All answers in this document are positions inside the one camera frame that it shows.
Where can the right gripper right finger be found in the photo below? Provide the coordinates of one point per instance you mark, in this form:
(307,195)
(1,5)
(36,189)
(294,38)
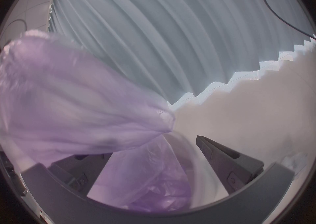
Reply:
(229,166)

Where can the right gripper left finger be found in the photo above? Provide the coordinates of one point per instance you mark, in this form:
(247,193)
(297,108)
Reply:
(71,171)

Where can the purple plastic bag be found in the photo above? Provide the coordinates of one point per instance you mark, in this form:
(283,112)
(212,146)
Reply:
(74,99)

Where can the white trash bin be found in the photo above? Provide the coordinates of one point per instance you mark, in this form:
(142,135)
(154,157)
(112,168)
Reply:
(212,188)

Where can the pale blue curtain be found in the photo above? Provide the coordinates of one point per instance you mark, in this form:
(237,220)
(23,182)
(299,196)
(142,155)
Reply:
(172,33)

